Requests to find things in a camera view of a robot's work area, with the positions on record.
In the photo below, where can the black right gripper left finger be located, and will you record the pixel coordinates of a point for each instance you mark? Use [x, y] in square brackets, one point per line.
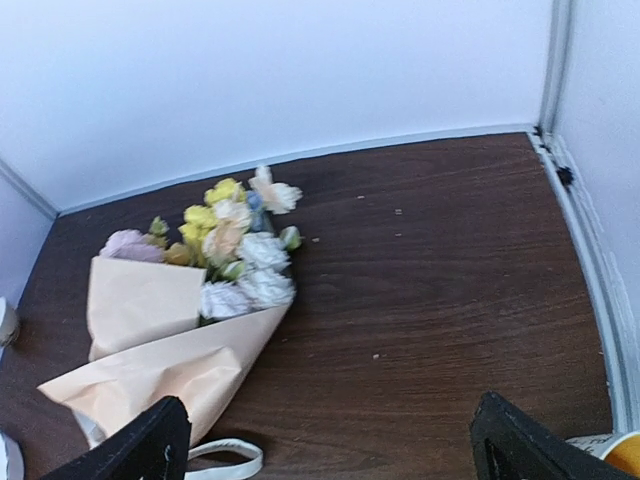
[154, 445]

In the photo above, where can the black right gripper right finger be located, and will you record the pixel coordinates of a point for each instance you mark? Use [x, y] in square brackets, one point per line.
[508, 444]

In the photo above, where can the blue fake flower stem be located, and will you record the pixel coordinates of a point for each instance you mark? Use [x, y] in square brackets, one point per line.
[259, 217]

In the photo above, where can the yellow fake flower stem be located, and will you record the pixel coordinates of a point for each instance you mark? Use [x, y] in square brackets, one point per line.
[200, 219]

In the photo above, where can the peach fake flower stem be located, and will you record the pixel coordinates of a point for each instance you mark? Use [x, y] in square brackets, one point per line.
[240, 225]

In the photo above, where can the white patterned mug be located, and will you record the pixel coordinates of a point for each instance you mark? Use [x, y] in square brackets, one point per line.
[620, 450]

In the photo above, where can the small white bowl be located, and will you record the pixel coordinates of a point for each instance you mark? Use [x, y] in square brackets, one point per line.
[9, 323]

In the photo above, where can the aluminium corner frame post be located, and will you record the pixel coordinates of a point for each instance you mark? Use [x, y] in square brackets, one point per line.
[587, 136]

